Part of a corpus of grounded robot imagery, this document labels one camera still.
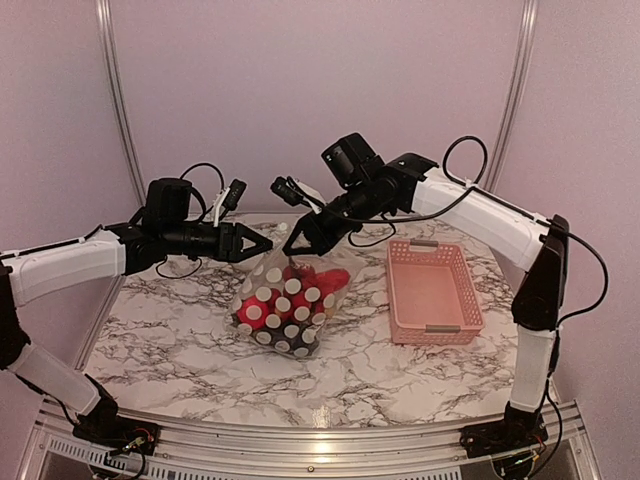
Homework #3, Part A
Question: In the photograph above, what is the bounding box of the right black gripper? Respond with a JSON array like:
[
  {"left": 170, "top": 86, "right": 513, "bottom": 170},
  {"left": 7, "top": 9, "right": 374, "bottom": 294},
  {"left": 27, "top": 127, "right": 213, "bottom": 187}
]
[{"left": 282, "top": 179, "right": 390, "bottom": 256}]

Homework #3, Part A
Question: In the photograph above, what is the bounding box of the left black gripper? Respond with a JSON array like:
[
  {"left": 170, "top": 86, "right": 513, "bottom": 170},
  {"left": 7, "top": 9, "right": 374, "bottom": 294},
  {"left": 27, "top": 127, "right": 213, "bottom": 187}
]
[{"left": 162, "top": 221, "right": 273, "bottom": 262}]

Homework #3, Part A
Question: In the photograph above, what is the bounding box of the orange red mango toy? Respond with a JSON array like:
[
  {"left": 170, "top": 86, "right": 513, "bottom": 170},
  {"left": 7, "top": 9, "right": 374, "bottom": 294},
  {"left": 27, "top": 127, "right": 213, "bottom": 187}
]
[{"left": 310, "top": 268, "right": 351, "bottom": 297}]

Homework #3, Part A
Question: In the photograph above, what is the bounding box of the clear zip top bag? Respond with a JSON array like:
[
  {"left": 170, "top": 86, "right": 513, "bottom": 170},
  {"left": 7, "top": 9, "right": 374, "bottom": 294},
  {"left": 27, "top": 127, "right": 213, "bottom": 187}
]
[{"left": 227, "top": 222, "right": 364, "bottom": 359}]

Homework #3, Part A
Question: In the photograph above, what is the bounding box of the pink plastic basket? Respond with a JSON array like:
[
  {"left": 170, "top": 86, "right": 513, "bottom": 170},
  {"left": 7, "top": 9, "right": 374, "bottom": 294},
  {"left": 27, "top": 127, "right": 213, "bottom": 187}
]
[{"left": 386, "top": 239, "right": 485, "bottom": 346}]

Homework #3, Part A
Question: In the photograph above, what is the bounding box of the red cherry bunch toy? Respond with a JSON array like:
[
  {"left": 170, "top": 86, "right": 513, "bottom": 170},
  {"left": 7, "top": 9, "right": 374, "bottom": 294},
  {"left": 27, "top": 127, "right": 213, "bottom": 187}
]
[{"left": 231, "top": 265, "right": 327, "bottom": 342}]

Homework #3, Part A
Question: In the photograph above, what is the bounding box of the purple eggplant toy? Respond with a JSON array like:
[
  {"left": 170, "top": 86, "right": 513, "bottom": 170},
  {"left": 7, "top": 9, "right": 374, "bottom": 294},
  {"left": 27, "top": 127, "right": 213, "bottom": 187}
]
[{"left": 254, "top": 322, "right": 321, "bottom": 358}]

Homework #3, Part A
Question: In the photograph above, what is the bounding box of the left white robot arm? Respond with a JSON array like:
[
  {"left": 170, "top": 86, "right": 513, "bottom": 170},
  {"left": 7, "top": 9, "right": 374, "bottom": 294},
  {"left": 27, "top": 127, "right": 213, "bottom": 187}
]
[{"left": 1, "top": 222, "right": 273, "bottom": 445}]

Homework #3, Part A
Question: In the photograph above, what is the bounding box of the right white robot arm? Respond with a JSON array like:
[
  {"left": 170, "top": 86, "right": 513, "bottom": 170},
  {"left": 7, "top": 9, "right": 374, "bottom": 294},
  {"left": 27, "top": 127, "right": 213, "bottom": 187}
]
[{"left": 271, "top": 153, "right": 568, "bottom": 448}]

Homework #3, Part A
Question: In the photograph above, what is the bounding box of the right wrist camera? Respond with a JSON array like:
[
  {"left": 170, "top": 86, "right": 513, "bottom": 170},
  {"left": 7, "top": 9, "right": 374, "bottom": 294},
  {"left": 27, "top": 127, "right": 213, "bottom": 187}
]
[{"left": 269, "top": 131, "right": 387, "bottom": 211}]

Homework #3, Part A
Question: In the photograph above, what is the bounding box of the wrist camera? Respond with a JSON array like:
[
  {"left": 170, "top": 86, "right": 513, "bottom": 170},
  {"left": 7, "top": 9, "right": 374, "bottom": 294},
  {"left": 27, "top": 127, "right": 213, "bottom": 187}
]
[
  {"left": 269, "top": 131, "right": 387, "bottom": 211},
  {"left": 142, "top": 176, "right": 248, "bottom": 231}
]

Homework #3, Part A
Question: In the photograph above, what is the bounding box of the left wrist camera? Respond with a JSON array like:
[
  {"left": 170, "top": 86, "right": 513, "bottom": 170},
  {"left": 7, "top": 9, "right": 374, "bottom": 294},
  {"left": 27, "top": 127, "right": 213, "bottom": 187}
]
[{"left": 142, "top": 176, "right": 248, "bottom": 231}]

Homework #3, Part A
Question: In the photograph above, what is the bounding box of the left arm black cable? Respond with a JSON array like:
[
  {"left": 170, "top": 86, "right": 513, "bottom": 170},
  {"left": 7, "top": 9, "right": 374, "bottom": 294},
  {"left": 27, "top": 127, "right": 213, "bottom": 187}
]
[{"left": 154, "top": 162, "right": 226, "bottom": 280}]

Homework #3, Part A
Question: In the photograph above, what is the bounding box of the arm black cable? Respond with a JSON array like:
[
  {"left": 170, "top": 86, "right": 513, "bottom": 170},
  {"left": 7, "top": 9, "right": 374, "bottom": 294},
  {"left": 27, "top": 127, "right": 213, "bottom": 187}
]
[
  {"left": 154, "top": 162, "right": 226, "bottom": 280},
  {"left": 344, "top": 135, "right": 611, "bottom": 321}
]

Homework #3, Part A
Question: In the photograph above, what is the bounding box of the left aluminium frame post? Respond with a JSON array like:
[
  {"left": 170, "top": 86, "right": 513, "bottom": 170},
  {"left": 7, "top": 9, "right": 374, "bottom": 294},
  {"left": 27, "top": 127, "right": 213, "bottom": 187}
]
[{"left": 94, "top": 0, "right": 146, "bottom": 201}]

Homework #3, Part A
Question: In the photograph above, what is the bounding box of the aluminium frame post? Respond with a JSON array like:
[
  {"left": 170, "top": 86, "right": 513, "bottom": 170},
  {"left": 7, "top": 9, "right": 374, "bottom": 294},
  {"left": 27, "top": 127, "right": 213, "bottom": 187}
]
[
  {"left": 94, "top": 0, "right": 146, "bottom": 201},
  {"left": 484, "top": 0, "right": 539, "bottom": 192}
]

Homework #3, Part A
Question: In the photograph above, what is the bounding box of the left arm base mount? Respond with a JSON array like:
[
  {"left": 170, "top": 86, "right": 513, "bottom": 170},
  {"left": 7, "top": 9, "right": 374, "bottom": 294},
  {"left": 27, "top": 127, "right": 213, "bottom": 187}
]
[{"left": 72, "top": 416, "right": 160, "bottom": 456}]

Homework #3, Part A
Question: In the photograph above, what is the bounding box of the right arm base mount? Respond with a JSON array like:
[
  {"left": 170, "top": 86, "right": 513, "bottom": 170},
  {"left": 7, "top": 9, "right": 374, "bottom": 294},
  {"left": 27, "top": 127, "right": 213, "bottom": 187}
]
[{"left": 460, "top": 418, "right": 549, "bottom": 458}]

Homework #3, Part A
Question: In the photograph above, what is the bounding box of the curved aluminium front rail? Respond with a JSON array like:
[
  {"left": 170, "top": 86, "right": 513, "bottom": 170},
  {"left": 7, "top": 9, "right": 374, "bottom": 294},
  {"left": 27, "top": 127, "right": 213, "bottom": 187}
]
[{"left": 19, "top": 399, "right": 601, "bottom": 480}]

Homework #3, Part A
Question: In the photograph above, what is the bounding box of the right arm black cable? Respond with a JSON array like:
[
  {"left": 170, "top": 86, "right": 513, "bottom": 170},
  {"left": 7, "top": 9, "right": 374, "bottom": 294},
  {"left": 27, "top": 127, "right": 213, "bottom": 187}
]
[{"left": 344, "top": 135, "right": 611, "bottom": 321}]

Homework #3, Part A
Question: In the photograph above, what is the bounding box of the right aluminium frame post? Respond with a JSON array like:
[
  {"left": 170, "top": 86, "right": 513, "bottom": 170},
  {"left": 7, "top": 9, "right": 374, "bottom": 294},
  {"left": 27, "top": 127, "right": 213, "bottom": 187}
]
[{"left": 484, "top": 0, "right": 539, "bottom": 192}]

